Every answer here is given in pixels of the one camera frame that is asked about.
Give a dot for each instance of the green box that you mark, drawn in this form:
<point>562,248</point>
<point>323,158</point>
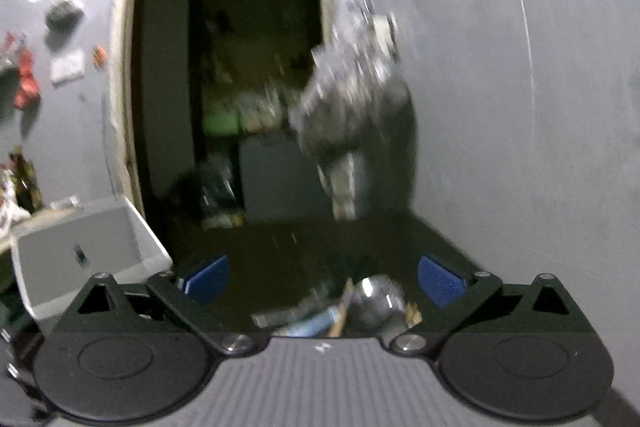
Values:
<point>220,123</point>

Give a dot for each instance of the orange wall hook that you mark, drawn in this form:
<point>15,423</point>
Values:
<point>100,57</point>

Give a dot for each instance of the white perforated utensil basket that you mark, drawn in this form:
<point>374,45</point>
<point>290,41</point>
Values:
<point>75,252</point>

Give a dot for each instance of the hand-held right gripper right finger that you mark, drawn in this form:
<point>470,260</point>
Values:
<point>440,282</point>

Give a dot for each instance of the metal spoon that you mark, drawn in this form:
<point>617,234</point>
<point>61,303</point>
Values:
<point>377,302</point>

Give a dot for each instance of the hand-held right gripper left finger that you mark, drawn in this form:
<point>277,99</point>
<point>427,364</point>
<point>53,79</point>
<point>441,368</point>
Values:
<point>207,281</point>

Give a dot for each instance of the red snack packets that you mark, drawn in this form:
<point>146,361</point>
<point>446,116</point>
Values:
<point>10,52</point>

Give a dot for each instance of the dark sauce bottle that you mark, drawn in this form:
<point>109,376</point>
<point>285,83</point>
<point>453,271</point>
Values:
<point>22,182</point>

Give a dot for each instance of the dark hanging net bag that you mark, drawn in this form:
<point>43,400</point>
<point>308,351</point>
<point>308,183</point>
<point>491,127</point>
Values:
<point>62,12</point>

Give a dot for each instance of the white wall switch plate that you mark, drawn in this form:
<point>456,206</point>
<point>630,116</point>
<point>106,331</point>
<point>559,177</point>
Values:
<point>67,68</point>

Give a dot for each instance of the pale door frame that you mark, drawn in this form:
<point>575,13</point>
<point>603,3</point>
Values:
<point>122,57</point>

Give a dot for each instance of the clear plastic hanging bag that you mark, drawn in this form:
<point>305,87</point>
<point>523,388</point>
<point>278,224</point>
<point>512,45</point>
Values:
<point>350,107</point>

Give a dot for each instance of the wooden chopstick purple band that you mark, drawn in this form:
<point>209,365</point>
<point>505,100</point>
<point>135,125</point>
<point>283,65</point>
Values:
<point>342,311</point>

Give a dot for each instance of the grey cabinet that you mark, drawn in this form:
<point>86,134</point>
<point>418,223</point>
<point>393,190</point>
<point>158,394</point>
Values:
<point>280,179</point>

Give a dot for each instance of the red plastic bag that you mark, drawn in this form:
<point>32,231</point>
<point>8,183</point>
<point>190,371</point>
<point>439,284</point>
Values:
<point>26,79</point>

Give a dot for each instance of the black garbage bag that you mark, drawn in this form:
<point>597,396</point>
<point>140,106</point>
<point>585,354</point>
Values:
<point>200,194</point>

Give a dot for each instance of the dark wooden shelf cabinet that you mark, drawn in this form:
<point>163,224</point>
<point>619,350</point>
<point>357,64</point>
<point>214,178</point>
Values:
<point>255,52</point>

